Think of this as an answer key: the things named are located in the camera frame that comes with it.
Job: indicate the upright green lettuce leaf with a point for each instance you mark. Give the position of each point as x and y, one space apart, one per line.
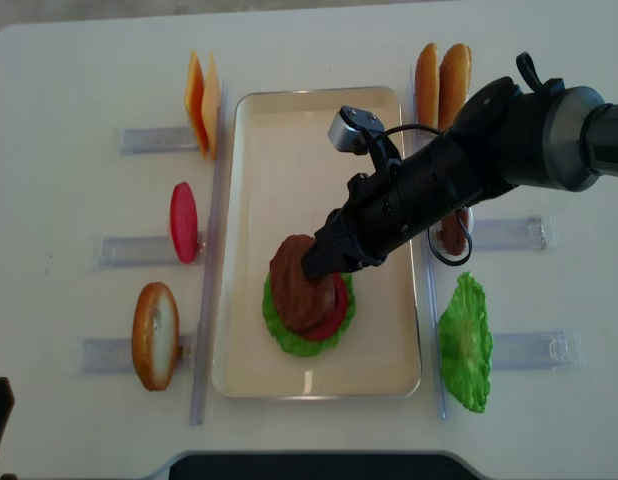
466 345

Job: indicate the red tomato slice on tray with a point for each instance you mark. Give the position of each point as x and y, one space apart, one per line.
329 326

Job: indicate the upright red tomato slice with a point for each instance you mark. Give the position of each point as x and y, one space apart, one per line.
184 223

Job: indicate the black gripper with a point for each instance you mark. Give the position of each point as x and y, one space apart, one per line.
402 199

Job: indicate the black base at bottom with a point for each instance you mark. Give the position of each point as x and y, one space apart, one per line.
319 466

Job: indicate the orange cheese slice left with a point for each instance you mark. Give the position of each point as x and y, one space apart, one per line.
194 92

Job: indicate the green lettuce leaf on tray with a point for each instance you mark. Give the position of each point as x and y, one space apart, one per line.
295 344

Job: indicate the yellow cheese slice right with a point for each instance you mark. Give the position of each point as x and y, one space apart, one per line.
210 108

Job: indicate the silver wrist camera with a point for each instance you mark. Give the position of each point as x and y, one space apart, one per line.
352 129

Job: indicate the upright bread slice left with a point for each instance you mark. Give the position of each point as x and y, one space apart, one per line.
155 336

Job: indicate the upright bun slice left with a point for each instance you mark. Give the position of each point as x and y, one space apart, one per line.
427 86

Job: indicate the cream rectangular metal tray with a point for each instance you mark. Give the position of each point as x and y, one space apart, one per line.
286 177

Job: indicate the upright bun slice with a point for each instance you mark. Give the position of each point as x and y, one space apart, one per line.
455 77
427 86

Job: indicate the clear plastic rack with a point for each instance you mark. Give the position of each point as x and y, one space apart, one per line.
114 356
516 346

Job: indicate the clear plastic rack left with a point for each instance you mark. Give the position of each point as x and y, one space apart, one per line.
114 356

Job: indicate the upright bun slice right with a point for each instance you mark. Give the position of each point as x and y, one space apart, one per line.
455 77

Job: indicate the clear plastic rack right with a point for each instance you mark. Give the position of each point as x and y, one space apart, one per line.
516 346

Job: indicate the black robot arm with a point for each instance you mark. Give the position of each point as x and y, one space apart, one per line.
554 137

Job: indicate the brown meat patty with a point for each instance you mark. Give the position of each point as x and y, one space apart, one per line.
301 304
452 234

